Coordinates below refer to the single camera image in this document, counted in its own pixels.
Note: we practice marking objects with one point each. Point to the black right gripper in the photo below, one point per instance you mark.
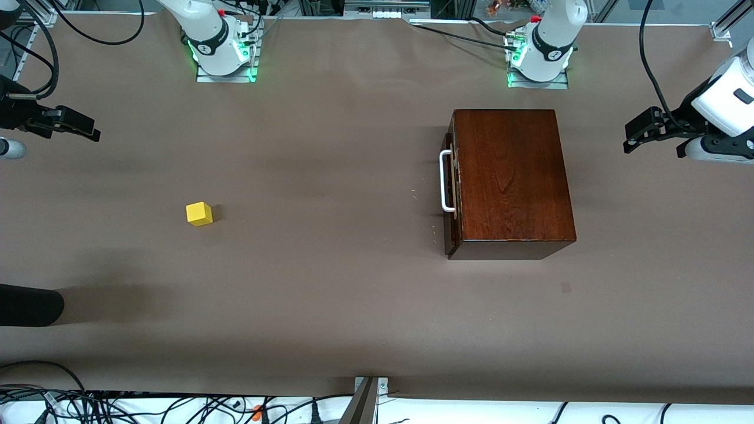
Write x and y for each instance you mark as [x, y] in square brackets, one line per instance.
[13, 112]

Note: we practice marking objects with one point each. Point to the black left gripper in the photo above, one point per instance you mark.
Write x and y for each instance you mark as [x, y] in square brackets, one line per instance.
[681, 118]

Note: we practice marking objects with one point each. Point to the yellow block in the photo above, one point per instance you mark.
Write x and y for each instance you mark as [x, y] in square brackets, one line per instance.
[199, 215]

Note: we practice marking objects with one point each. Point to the wooden drawer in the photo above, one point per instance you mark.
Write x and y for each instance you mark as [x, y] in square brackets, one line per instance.
[449, 235]

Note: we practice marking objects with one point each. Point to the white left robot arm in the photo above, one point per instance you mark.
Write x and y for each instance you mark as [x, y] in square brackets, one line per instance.
[548, 35]

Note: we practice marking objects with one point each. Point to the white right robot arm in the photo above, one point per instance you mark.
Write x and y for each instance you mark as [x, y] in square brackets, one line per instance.
[206, 29]

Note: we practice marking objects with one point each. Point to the dark brown wooden cabinet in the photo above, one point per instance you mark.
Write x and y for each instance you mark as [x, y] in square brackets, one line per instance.
[512, 176]

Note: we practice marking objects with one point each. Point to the black padded cylinder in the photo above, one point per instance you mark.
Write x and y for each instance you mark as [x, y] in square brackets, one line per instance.
[29, 305]

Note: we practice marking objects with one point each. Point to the white connector strip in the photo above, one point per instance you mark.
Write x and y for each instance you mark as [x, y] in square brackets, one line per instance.
[383, 13]

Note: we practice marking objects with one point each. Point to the brown paper table cover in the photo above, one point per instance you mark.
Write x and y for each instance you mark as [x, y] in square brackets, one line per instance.
[324, 294]

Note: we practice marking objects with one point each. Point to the orange connector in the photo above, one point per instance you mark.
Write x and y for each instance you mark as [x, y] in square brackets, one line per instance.
[257, 412]

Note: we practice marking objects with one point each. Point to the aluminium frame rail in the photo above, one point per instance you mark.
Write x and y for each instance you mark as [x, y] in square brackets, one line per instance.
[28, 58]

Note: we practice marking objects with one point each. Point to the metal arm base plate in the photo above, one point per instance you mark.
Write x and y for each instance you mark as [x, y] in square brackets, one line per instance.
[227, 78]
[536, 85]

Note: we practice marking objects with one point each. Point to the aluminium frame post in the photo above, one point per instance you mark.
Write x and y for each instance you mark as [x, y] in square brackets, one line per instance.
[730, 20]

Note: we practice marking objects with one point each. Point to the aluminium profile bracket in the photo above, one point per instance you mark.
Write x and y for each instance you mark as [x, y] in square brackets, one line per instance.
[368, 400]

